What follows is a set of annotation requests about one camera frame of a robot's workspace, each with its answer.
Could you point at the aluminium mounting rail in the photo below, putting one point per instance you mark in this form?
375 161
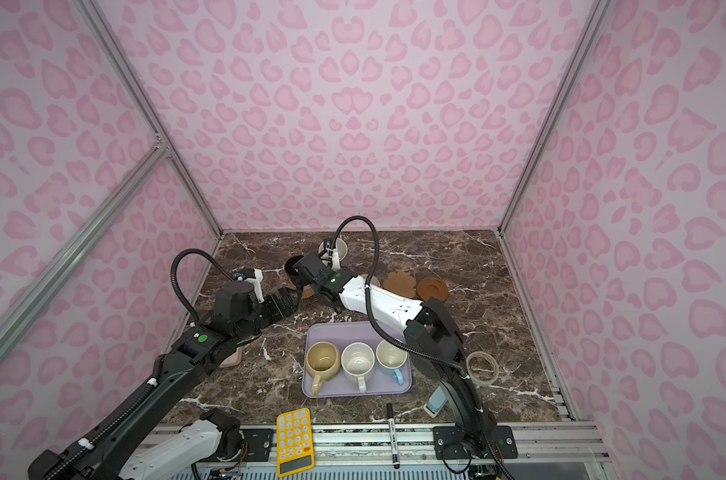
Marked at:
165 452

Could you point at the black marker pen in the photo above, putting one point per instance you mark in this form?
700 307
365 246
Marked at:
395 454

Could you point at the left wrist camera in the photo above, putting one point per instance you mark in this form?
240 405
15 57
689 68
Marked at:
255 278

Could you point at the yellow mug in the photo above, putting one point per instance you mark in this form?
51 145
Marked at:
322 364

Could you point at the clear tape roll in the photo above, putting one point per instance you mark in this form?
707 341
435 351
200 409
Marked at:
483 368

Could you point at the brown round wooden coaster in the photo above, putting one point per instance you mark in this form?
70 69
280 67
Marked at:
432 288

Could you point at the yellow calculator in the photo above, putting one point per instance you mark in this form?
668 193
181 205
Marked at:
294 443

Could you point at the white lavender mug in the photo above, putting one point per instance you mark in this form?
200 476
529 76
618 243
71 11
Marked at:
342 247

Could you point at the light blue case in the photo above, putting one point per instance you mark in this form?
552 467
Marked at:
435 403

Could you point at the black mug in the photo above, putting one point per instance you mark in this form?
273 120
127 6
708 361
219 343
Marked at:
290 268

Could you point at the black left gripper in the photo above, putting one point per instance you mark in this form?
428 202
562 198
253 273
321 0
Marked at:
278 311

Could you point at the cream white mug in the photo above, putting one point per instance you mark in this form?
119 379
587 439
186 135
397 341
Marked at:
358 363

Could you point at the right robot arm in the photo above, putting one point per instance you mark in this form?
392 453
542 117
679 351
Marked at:
423 329

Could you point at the light blue mug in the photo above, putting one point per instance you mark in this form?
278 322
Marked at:
391 361

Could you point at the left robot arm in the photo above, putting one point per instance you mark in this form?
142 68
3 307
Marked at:
103 451

